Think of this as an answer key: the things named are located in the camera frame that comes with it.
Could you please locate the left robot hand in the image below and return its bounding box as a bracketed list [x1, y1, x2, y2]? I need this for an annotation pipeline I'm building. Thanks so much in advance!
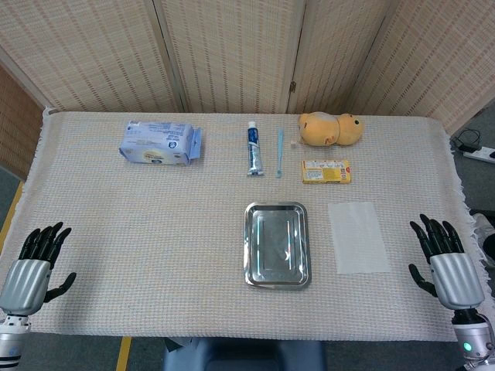
[0, 221, 77, 317]

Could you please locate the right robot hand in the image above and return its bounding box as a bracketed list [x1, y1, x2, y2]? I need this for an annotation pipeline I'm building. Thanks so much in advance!
[408, 213, 486, 311]

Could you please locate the translucent white paper sheet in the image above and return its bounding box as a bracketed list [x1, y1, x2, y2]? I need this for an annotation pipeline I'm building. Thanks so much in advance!
[327, 201, 391, 276]

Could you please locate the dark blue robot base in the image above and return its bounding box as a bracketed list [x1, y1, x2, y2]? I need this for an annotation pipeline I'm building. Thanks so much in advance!
[162, 336, 328, 371]

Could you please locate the yellow soap box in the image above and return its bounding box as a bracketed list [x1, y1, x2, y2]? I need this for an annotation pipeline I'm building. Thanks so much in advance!
[301, 159, 353, 185]

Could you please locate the metal tray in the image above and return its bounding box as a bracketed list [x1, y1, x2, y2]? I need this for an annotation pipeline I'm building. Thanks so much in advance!
[243, 201, 312, 291]

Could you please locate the white power strip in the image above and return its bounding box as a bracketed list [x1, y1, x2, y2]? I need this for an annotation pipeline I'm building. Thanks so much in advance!
[463, 145, 495, 165]

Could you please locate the woven table cloth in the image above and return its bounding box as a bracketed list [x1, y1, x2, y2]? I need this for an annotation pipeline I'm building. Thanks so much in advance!
[0, 107, 495, 343]

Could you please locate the blue wet wipes pack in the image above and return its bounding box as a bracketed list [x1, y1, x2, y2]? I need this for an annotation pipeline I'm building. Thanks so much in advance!
[118, 120, 204, 168]

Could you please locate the yellow plush toy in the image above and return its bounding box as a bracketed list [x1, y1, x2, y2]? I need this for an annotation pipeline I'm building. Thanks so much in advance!
[297, 111, 365, 148]

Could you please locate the light blue toothbrush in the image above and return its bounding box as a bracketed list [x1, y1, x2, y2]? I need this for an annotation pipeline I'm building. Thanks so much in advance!
[275, 128, 285, 179]

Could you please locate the blue white toothpaste tube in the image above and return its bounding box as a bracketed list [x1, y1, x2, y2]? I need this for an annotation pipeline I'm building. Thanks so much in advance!
[247, 120, 266, 178]

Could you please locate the folding bamboo screen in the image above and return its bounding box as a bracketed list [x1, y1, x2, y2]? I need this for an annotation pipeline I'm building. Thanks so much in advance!
[0, 0, 495, 182]

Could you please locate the black cable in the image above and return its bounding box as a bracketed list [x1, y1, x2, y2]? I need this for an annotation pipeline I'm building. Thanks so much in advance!
[451, 128, 483, 153]

